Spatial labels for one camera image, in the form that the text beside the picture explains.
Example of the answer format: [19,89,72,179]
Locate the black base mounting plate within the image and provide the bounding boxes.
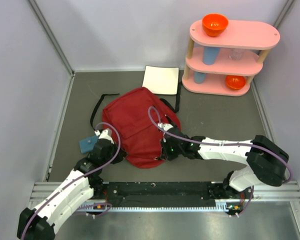
[92,181,251,208]

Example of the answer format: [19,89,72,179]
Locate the orange bowl top shelf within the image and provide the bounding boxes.
[202,13,229,37]

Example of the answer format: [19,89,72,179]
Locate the slotted cable duct rail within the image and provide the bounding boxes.
[77,198,243,213]

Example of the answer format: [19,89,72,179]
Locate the pink three-tier shelf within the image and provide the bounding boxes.
[182,20,281,97]

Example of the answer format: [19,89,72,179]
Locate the orange bowl bottom shelf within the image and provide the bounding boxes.
[225,75,247,90]

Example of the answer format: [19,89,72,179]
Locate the clear glass cup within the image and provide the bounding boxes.
[228,48,245,61]

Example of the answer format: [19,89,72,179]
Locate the blue cup shelf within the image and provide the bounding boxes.
[202,46,220,65]
[193,71,207,84]

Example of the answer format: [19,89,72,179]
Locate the blue snap wallet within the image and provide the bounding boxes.
[79,135,98,154]

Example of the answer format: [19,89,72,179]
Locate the orange bowl shelf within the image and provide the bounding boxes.
[225,75,247,90]
[202,13,229,37]

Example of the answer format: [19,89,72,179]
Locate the red student backpack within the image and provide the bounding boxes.
[101,87,181,169]

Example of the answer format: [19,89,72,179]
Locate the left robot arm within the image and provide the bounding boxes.
[17,138,124,240]

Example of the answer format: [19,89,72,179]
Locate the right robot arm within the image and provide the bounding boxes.
[159,123,289,198]

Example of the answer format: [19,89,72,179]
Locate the blue cup bottom shelf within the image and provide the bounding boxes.
[193,71,207,84]

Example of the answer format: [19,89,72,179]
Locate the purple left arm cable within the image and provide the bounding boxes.
[21,122,122,240]

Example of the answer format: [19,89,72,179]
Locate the blue cup middle shelf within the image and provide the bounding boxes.
[202,46,220,65]

